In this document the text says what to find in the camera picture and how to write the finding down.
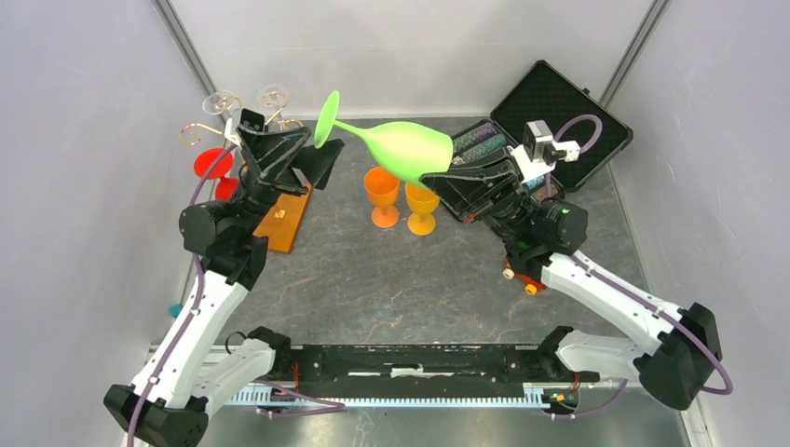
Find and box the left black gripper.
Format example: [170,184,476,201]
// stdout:
[229,123,345,237]

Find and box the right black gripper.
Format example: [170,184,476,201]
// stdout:
[419,147,538,238]

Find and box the yellow plastic wine glass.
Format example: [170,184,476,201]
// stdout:
[405,183,439,236]

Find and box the red plastic wine glass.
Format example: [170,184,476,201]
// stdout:
[193,147,239,200]

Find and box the green plastic wine glass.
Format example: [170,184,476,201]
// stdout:
[313,90,454,186]

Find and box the orange plastic wine glass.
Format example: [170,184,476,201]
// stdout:
[363,167,400,228]

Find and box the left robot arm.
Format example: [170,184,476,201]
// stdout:
[103,128,344,446]

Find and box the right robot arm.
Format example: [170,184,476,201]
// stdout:
[419,156,734,410]

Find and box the clear wine glass right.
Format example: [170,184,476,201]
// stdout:
[256,84,290,130]

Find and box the clear wine glass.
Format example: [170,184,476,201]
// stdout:
[201,90,243,125]
[256,84,290,130]

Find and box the wooden rack base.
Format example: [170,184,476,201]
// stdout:
[252,183,313,254]

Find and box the clear wine glass left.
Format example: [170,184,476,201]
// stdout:
[201,90,243,125]

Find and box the red toy brick car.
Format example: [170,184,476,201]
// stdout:
[502,259,548,296]

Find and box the black poker chip case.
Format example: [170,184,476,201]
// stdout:
[453,61,633,196]

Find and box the gold wire wine glass rack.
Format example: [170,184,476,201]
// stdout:
[178,94,306,179]

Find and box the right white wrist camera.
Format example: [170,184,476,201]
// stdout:
[509,120,580,183]

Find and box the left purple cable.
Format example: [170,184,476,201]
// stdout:
[126,144,238,447]

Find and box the purple cable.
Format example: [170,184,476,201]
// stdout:
[542,114,734,421]
[126,144,238,447]

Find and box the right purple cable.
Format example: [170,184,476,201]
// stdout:
[542,114,734,421]

